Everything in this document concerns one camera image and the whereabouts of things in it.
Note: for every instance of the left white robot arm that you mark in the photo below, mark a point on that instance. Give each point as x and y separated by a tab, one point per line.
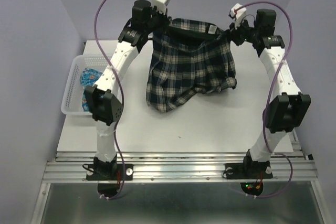
105	107

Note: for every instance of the navy plaid skirt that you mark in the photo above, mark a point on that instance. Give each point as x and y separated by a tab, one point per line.
188	58

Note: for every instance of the white plastic basket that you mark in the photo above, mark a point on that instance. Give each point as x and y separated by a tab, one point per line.
72	98

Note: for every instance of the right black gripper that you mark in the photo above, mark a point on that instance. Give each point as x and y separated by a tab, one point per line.
235	33

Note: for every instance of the aluminium mounting rail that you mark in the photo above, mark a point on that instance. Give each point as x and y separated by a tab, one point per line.
176	167

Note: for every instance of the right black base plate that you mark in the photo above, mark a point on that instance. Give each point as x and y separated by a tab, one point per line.
248	172

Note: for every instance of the blue floral skirt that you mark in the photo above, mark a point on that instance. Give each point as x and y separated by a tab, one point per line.
88	78

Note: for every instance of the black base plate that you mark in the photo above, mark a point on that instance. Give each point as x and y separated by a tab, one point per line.
248	172
116	174

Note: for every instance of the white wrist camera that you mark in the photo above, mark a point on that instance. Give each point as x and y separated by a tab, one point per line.
160	5
237	13

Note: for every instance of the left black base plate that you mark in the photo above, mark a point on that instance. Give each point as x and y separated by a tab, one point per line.
116	174

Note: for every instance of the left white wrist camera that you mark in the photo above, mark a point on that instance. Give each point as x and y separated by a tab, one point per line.
160	5

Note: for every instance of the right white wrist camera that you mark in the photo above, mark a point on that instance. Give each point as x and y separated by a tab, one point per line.
237	13

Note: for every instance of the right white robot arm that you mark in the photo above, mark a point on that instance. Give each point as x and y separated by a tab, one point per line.
286	105

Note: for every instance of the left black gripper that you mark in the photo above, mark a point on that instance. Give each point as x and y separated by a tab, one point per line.
163	20

